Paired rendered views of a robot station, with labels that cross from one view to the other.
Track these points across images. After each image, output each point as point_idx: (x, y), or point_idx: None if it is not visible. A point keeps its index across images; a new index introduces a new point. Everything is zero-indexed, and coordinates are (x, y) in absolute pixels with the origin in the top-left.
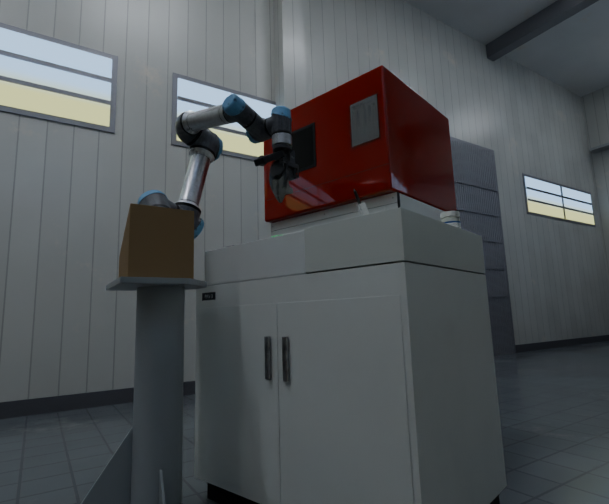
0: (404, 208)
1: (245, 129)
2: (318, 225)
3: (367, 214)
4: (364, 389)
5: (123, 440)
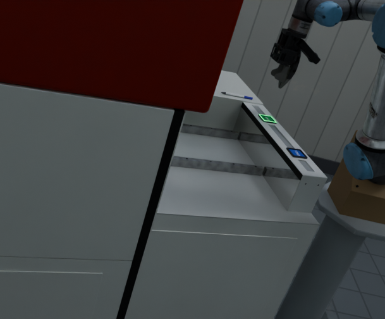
0: (231, 72)
1: (342, 20)
2: (258, 98)
3: (243, 81)
4: None
5: (327, 315)
